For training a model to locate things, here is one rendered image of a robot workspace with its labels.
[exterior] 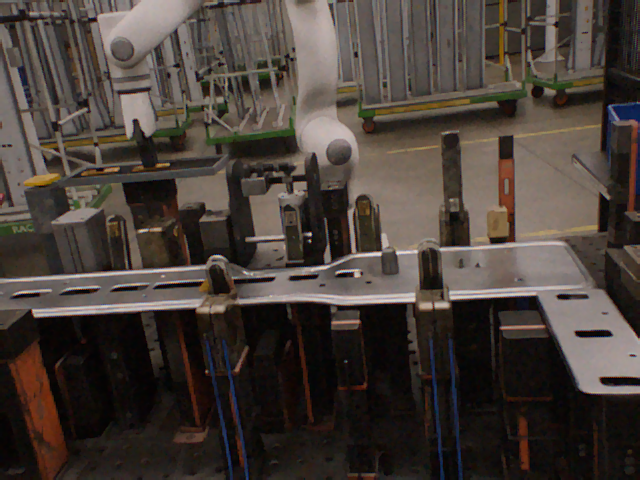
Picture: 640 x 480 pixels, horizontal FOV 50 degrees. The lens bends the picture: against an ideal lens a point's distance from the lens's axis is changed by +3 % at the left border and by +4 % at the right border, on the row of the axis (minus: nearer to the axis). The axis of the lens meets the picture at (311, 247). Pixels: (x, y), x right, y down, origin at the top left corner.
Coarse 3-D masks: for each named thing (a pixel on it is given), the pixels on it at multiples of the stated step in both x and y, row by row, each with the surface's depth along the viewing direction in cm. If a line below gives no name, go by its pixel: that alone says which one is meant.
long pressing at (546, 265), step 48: (0, 288) 139; (48, 288) 136; (96, 288) 133; (192, 288) 126; (240, 288) 123; (288, 288) 120; (336, 288) 118; (384, 288) 115; (480, 288) 111; (528, 288) 109; (576, 288) 107
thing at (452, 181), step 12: (444, 132) 128; (456, 132) 127; (444, 144) 126; (456, 144) 125; (444, 156) 128; (456, 156) 128; (444, 168) 129; (456, 168) 129; (444, 180) 129; (456, 180) 130; (444, 192) 130; (456, 192) 130; (444, 204) 130
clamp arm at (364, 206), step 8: (360, 200) 134; (368, 200) 134; (360, 208) 134; (368, 208) 134; (360, 216) 135; (368, 216) 134; (360, 224) 135; (368, 224) 135; (360, 232) 135; (368, 232) 135; (360, 240) 135; (368, 240) 135; (360, 248) 136; (368, 248) 135; (376, 248) 136
